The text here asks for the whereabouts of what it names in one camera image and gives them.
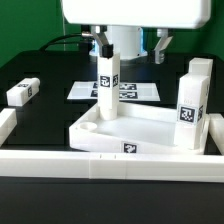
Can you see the white left fence block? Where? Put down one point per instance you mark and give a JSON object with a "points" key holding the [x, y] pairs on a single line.
{"points": [[8, 121]]}

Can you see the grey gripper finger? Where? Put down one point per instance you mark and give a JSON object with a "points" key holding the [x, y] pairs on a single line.
{"points": [[165, 38], [99, 34]]}

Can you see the fiducial marker sheet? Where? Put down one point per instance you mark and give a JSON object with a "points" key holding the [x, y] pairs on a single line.
{"points": [[128, 91]]}

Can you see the white front fence bar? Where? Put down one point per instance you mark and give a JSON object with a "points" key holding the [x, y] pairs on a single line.
{"points": [[24, 163]]}

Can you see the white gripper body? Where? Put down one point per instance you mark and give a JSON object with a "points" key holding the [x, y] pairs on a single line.
{"points": [[180, 14]]}

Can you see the white right fence block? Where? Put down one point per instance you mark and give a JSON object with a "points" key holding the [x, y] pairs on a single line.
{"points": [[216, 130]]}

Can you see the white fence block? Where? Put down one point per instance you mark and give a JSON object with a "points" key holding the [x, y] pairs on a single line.
{"points": [[216, 130], [8, 121]]}

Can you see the white desk top tray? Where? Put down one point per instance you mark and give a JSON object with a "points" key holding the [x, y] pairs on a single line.
{"points": [[137, 129]]}

